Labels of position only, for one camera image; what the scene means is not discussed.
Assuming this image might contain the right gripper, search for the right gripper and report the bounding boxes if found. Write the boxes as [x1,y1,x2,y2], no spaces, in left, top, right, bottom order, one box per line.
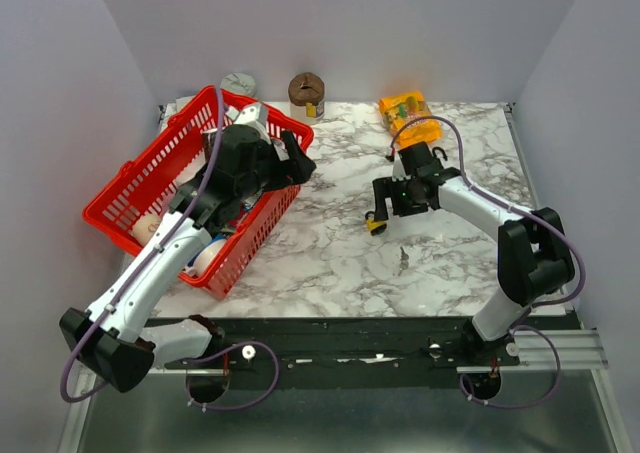
[372,174,429,221]

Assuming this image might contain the black padlock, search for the black padlock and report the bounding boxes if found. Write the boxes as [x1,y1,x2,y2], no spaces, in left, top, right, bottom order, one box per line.
[431,147,448,161]

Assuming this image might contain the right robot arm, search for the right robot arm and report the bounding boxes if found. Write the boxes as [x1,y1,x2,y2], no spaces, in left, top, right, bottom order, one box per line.
[365,142,575,365]

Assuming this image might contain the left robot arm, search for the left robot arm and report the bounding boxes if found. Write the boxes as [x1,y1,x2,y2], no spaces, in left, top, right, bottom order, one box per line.
[59,124,316,393]

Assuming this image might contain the yellow padlock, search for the yellow padlock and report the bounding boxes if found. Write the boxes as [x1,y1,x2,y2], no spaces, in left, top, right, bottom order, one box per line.
[364,211,387,237]

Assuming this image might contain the brown-lidded jar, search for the brown-lidded jar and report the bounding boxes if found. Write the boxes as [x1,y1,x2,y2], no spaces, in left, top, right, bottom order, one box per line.
[288,72,325,125]

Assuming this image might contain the black printed can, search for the black printed can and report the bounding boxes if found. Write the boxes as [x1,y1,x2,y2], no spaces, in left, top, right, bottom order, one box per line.
[202,128,224,165]

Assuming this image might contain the orange candy bag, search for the orange candy bag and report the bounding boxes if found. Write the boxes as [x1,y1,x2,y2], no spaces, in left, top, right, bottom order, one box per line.
[378,90,443,150]

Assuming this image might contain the red plastic basket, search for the red plastic basket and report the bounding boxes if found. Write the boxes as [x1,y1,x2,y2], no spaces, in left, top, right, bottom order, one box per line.
[83,85,300,299]

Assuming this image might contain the blue white bottle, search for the blue white bottle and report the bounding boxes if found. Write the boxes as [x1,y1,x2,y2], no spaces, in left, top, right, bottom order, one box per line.
[184,237,227,277]

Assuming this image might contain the beige printed cylinder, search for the beige printed cylinder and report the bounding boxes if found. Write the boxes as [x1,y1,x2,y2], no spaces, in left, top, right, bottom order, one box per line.
[131,213,161,246]

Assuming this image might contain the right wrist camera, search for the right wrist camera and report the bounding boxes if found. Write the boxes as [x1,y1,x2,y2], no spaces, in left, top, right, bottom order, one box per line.
[392,154,411,181]

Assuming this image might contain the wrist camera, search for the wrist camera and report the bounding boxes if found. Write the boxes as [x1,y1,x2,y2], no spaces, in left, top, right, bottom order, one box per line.
[392,154,411,181]
[233,102,270,140]

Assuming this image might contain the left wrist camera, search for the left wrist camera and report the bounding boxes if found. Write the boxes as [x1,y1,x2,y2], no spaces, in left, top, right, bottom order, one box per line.
[233,102,270,140]

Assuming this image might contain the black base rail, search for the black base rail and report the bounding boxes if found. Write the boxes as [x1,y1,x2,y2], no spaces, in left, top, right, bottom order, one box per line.
[149,315,521,392]

